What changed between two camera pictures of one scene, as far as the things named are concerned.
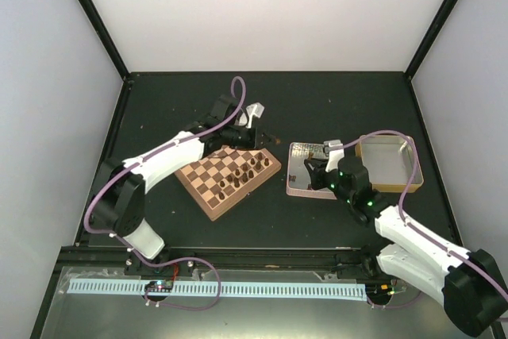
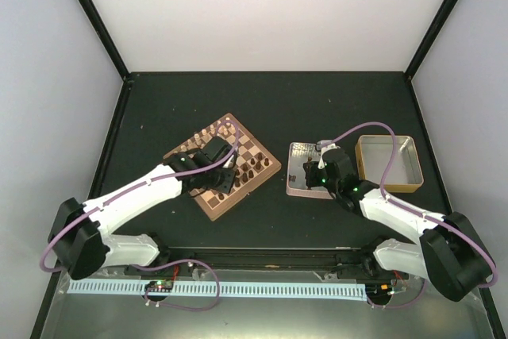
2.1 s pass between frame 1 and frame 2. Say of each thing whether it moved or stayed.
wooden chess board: stayed
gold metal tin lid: stayed
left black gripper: moved
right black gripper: stayed
